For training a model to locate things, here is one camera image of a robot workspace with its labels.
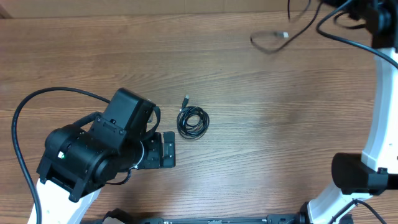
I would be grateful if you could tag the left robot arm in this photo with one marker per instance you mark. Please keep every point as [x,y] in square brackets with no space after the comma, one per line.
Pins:
[81,158]

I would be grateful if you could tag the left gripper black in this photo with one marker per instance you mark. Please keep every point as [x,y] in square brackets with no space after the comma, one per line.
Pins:
[149,158]

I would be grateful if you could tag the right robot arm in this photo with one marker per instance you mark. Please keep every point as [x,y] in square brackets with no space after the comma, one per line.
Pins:
[357,177]

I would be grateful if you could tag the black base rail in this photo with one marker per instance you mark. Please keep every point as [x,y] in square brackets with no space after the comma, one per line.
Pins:
[120,216]

